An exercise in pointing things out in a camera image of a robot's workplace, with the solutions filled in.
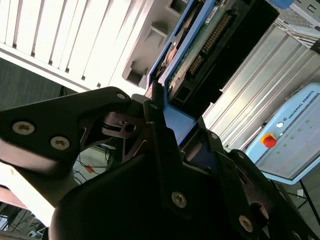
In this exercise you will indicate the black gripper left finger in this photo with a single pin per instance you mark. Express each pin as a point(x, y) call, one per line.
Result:
point(50, 117)

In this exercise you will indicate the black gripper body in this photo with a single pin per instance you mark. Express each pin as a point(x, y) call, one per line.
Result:
point(112, 212)

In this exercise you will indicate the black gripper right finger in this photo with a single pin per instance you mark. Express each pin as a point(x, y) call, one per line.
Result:
point(232, 180)

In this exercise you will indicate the hard disk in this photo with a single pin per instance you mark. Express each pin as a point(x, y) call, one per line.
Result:
point(220, 37)

